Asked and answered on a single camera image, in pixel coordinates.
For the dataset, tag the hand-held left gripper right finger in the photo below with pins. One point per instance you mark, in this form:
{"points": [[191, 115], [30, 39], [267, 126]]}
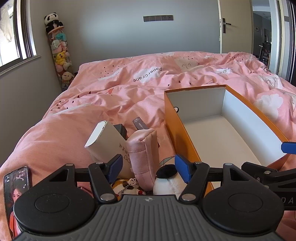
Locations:
{"points": [[182, 168]]}

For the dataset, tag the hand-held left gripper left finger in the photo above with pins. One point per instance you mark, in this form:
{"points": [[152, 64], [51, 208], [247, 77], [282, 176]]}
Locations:
{"points": [[115, 167]]}

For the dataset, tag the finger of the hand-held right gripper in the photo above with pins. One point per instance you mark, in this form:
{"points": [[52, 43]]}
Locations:
{"points": [[288, 147], [254, 167]]}

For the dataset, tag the white plush with black hat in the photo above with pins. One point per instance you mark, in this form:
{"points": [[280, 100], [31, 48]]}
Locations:
{"points": [[167, 184]]}

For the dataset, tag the pink zip pouch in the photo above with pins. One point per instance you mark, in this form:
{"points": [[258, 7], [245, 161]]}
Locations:
{"points": [[141, 157]]}

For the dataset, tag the gold gift box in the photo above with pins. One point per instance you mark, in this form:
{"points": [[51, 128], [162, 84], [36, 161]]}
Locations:
{"points": [[104, 141]]}

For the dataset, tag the orange cardboard box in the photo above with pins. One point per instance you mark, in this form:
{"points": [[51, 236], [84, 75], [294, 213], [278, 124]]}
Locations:
{"points": [[178, 129]]}

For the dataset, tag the illustrated card box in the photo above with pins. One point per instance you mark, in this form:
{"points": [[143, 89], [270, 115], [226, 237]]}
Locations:
{"points": [[140, 124]]}

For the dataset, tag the pink printed blanket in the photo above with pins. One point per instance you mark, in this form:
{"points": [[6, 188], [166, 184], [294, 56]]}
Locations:
{"points": [[138, 97]]}

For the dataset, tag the smartphone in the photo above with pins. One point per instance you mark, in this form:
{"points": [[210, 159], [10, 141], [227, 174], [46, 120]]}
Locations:
{"points": [[13, 190]]}

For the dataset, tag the black wardrobe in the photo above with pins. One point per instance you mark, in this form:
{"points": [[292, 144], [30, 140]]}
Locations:
{"points": [[292, 34]]}

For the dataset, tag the clear tube of plush toys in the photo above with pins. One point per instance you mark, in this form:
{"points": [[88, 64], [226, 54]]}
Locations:
{"points": [[60, 58]]}

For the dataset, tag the white door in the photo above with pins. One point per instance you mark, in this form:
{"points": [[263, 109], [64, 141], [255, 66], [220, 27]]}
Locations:
{"points": [[238, 34]]}

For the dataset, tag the panda plush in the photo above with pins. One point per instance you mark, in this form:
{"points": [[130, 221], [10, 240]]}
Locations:
{"points": [[52, 20]]}

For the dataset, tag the window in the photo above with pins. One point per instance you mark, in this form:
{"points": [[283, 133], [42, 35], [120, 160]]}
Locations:
{"points": [[7, 34]]}

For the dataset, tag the white door frame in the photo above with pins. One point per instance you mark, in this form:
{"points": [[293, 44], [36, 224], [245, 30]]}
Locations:
{"points": [[278, 34]]}

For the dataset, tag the grey wall switch panel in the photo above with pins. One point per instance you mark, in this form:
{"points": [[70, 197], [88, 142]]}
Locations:
{"points": [[158, 18]]}

